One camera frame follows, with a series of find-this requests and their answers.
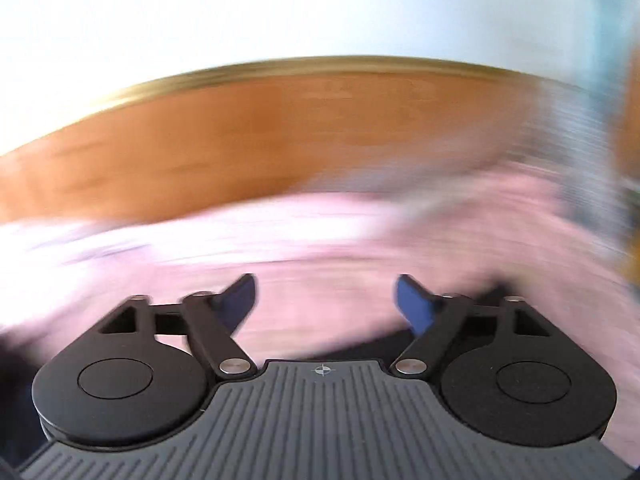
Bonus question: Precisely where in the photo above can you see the teal boards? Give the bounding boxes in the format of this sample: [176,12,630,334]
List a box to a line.
[582,0,633,91]

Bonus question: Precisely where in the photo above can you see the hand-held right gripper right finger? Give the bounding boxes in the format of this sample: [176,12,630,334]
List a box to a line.
[390,273,549,378]

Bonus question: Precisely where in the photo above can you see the wooden headboard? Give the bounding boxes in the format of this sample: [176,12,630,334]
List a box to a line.
[0,56,556,228]

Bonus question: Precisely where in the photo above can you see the pink bear-print blanket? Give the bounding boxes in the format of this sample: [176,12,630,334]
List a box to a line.
[0,167,632,366]

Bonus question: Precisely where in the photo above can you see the clear bubble wrap sheet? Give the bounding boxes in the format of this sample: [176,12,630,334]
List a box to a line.
[525,80,628,246]

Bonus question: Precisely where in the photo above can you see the dark long-sleeved top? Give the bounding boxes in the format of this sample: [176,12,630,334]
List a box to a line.
[0,285,506,461]

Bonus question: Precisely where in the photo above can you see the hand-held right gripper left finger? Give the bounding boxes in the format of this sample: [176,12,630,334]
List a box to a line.
[96,273,259,379]

